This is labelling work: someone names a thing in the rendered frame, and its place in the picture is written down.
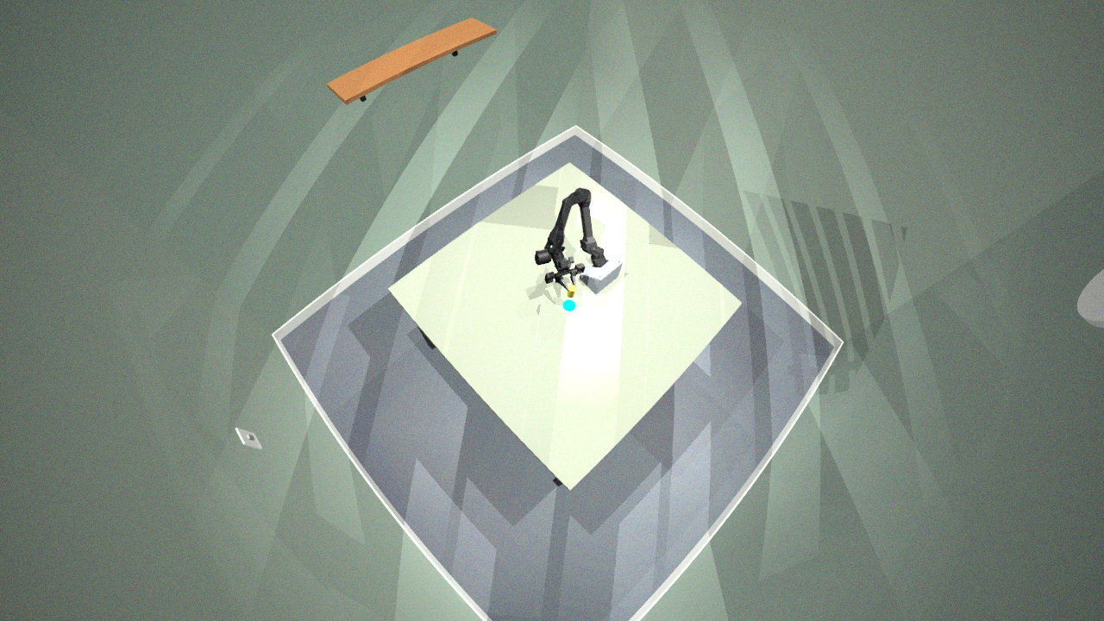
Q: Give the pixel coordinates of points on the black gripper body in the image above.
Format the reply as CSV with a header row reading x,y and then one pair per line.
x,y
549,277

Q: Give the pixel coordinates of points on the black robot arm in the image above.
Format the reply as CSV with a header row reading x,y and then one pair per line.
x,y
583,198

